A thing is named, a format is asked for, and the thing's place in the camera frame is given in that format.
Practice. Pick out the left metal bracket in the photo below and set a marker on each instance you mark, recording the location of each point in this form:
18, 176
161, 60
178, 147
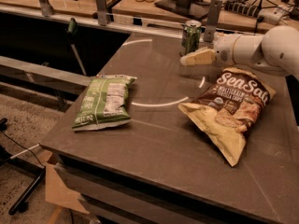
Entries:
46, 8

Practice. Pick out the cardboard piece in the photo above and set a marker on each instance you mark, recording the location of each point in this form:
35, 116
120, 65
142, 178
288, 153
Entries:
57, 192

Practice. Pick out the green soda can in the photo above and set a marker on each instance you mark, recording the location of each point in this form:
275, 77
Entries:
190, 37

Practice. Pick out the metal bracket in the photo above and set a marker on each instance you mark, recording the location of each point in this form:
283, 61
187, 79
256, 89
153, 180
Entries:
212, 20
102, 12
46, 8

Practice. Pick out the right metal bracket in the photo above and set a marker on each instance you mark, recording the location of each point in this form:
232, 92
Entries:
212, 20

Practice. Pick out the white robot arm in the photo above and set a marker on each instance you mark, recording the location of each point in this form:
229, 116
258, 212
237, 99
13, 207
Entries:
275, 53

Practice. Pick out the power strip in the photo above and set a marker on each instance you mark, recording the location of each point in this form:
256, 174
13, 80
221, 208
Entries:
271, 16

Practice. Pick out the middle metal bracket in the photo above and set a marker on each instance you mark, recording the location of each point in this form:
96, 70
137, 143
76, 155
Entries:
102, 12

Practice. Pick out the metal rail beam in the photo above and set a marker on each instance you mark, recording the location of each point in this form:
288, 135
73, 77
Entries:
43, 75

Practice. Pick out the green chip bag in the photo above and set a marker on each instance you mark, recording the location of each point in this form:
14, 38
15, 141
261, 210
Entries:
104, 104

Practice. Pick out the brown sea salt chip bag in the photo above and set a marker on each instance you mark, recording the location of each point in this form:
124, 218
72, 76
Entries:
228, 109

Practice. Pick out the black monitor stand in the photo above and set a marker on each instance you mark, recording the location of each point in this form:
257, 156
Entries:
192, 9

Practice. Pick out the black chair base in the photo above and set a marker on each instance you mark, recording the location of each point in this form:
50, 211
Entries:
26, 164

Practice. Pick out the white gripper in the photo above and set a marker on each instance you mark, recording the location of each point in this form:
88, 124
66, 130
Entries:
224, 49

